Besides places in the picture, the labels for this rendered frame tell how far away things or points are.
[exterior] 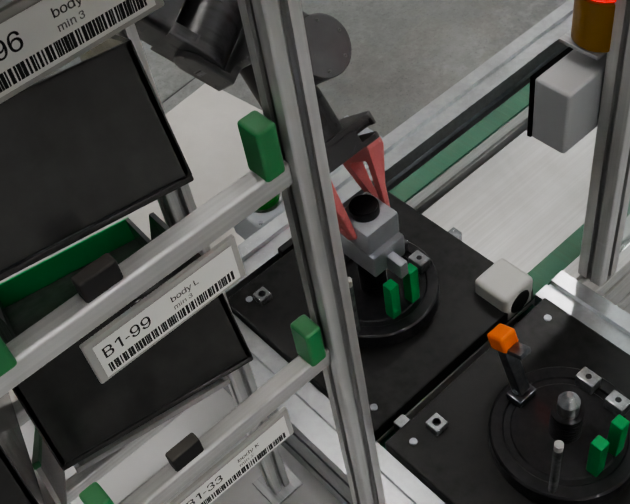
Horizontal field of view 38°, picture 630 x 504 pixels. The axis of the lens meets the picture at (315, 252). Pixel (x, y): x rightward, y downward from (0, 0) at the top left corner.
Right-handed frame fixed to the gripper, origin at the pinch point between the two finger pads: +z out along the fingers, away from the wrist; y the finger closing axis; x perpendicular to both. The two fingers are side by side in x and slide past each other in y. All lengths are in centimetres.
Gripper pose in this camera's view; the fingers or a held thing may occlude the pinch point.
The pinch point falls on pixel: (366, 219)
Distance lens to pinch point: 92.8
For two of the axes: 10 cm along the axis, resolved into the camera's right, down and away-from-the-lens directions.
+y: 7.3, -5.8, 3.5
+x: -4.3, 0.1, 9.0
